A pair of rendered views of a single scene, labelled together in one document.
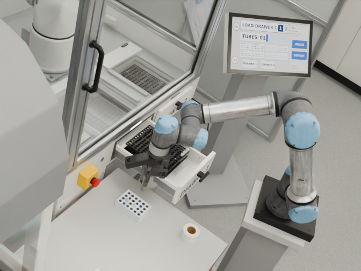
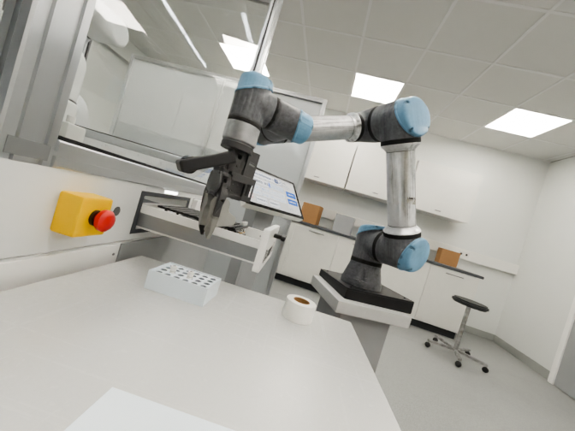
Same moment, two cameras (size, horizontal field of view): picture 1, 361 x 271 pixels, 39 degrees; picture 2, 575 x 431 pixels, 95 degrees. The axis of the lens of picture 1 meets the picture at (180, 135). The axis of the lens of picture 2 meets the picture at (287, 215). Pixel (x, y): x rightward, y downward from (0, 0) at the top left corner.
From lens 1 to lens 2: 1.63 m
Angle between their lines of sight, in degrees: 42
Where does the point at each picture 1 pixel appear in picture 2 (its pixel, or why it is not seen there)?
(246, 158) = not seen: hidden behind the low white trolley
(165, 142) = (258, 109)
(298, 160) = (408, 165)
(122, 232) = (174, 321)
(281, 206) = (369, 274)
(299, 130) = (415, 107)
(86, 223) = (67, 311)
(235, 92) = not seen: hidden behind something
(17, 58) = not seen: outside the picture
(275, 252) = (374, 348)
